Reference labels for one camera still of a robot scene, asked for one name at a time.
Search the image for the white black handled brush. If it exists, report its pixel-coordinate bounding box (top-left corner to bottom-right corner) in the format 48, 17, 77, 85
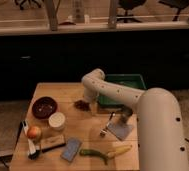
22, 121, 40, 160

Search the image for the black office chair right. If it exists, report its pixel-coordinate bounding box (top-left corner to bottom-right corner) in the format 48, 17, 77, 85
159, 0, 189, 21

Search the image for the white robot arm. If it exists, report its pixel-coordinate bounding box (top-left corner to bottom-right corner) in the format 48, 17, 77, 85
81, 68, 189, 171

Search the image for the grey blue cloth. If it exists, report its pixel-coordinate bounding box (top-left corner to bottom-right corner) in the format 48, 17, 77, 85
107, 123, 133, 141

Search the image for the white paper cup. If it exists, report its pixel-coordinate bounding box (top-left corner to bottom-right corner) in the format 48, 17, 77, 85
48, 112, 66, 130

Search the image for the red yellow apple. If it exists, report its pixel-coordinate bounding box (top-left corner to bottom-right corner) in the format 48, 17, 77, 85
27, 126, 42, 140

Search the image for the black office chair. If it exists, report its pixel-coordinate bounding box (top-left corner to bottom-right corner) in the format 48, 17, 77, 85
117, 0, 146, 23
159, 0, 189, 21
14, 0, 43, 10

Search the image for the metal fork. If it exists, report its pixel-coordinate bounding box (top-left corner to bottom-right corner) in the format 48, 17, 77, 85
99, 112, 116, 137

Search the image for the black office chair left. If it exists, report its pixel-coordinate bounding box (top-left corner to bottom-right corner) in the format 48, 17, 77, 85
14, 0, 43, 10

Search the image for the green plastic tray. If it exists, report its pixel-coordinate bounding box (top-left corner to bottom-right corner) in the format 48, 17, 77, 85
98, 74, 146, 108

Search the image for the yellow corn cob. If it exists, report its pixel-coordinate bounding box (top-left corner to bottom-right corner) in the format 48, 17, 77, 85
107, 145, 132, 159

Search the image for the metal cup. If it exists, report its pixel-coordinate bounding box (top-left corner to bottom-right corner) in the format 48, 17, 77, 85
120, 107, 133, 123

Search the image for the dark red bowl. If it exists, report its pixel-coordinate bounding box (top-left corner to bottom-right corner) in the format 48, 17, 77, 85
32, 97, 57, 119

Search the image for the blue sponge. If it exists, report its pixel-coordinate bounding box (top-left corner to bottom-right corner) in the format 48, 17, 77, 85
61, 138, 82, 162

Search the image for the wooden block brush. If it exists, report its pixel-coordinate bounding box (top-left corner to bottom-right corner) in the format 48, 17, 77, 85
40, 135, 66, 152

